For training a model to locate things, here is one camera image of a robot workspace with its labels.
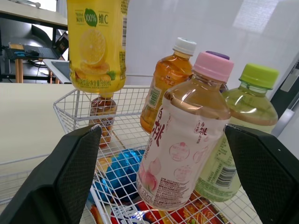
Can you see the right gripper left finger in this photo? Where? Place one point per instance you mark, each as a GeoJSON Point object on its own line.
{"type": "Point", "coordinates": [58, 177]}

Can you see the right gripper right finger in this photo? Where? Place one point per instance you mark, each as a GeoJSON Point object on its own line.
{"type": "Point", "coordinates": [266, 172]}

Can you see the pale green drink bottle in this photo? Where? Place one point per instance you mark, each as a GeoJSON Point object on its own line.
{"type": "Point", "coordinates": [250, 107]}

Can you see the small brown drink bottle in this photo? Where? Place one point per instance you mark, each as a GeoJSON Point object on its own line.
{"type": "Point", "coordinates": [102, 109]}

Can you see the peach drink bottle pink cap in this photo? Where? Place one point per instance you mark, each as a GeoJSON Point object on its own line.
{"type": "Point", "coordinates": [187, 140]}

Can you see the purple capped drink bottle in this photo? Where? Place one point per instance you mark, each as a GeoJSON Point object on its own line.
{"type": "Point", "coordinates": [218, 54]}

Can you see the yellow lemon drink bottle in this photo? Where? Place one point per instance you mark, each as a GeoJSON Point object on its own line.
{"type": "Point", "coordinates": [93, 46]}

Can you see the blue snack pack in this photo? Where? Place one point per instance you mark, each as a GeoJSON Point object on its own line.
{"type": "Point", "coordinates": [126, 168]}

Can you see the red snack pack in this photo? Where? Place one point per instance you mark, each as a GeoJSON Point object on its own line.
{"type": "Point", "coordinates": [201, 213]}

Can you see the dark laptop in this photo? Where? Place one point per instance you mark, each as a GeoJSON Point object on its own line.
{"type": "Point", "coordinates": [44, 50]}

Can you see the amber tea bottle white cap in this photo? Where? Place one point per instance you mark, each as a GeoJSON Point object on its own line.
{"type": "Point", "coordinates": [168, 74]}

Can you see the wooden desk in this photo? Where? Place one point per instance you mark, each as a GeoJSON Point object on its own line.
{"type": "Point", "coordinates": [30, 14]}

